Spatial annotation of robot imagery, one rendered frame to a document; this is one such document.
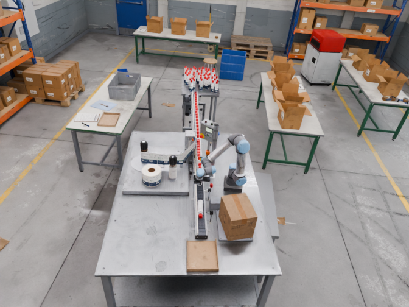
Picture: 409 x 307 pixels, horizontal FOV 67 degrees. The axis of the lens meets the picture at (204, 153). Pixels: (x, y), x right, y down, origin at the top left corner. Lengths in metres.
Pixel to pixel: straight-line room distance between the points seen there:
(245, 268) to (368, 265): 1.97
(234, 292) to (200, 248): 0.72
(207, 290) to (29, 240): 2.17
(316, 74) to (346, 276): 5.45
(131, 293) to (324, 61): 6.79
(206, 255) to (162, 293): 0.72
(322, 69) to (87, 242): 6.60
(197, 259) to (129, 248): 0.58
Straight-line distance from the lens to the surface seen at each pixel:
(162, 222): 2.98
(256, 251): 2.85
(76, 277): 3.77
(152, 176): 3.15
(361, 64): 7.69
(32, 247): 4.16
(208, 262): 2.72
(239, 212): 2.71
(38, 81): 6.78
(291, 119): 4.61
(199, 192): 3.19
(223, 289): 3.32
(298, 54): 10.10
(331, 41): 8.21
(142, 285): 3.32
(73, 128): 4.46
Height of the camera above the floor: 3.08
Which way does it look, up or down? 36 degrees down
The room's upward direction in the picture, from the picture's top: 5 degrees clockwise
